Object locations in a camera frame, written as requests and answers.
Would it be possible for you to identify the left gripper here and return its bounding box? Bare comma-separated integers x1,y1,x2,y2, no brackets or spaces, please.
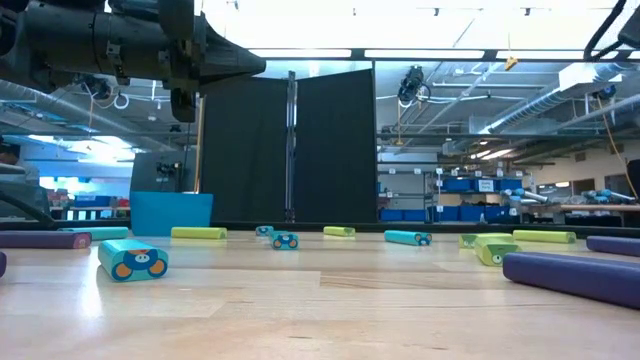
107,0,267,124

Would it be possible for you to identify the black folding room divider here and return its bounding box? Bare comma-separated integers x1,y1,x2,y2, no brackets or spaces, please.
200,68,379,225

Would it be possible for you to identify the black overhead beam with lights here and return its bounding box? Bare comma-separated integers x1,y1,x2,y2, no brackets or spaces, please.
247,47,640,63

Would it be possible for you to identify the person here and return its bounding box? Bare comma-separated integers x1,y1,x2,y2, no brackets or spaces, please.
0,142,42,187

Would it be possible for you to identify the yellow ceiling hook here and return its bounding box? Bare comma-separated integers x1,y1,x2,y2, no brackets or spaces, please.
503,19,519,72

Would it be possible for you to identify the wooden workbench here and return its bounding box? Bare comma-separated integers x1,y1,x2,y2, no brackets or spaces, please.
519,202,640,226

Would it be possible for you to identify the black ceiling cable reel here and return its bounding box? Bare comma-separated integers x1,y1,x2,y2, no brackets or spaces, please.
396,64,433,108
79,74,130,111

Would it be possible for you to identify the silver ventilation duct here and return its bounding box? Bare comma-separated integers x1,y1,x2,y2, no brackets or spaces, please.
477,62,626,136

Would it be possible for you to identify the yellow hanging cord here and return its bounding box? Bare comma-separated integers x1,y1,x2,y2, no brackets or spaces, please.
597,94,640,200

